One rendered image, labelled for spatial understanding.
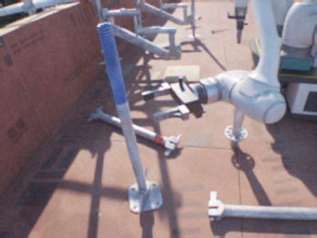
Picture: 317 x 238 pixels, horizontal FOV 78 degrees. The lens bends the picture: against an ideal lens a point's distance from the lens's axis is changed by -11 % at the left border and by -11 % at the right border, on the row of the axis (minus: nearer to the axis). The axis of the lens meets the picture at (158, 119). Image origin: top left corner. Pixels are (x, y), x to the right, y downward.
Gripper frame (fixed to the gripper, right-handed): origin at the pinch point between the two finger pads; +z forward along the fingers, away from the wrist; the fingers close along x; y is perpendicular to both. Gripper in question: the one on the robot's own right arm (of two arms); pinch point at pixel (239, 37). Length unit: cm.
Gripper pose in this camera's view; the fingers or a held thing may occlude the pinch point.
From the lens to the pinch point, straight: 171.4
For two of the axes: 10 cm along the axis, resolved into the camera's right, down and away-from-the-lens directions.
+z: 1.0, 7.9, 6.1
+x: 2.7, -6.1, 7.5
